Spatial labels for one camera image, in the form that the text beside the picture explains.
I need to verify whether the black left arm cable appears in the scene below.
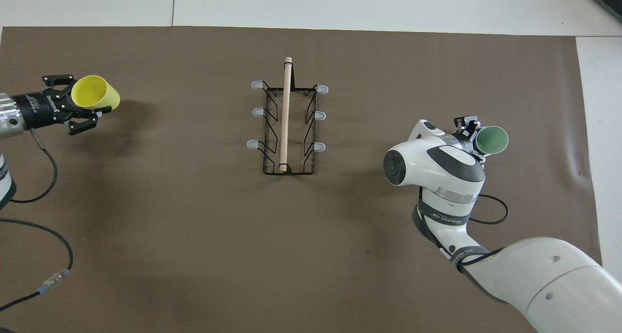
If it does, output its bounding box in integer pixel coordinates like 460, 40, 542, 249
0, 129, 73, 312

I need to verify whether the black wire rack, wooden handle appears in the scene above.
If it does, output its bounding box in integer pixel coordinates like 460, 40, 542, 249
247, 56, 329, 176

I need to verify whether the pale green plastic cup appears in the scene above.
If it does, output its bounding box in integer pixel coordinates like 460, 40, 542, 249
475, 126, 509, 157

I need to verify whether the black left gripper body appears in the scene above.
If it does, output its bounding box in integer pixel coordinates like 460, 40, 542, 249
12, 91, 73, 130

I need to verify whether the yellow plastic cup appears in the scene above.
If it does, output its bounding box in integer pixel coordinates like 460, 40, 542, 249
71, 75, 121, 111

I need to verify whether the brown table mat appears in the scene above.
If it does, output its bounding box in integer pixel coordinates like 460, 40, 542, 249
0, 26, 603, 333

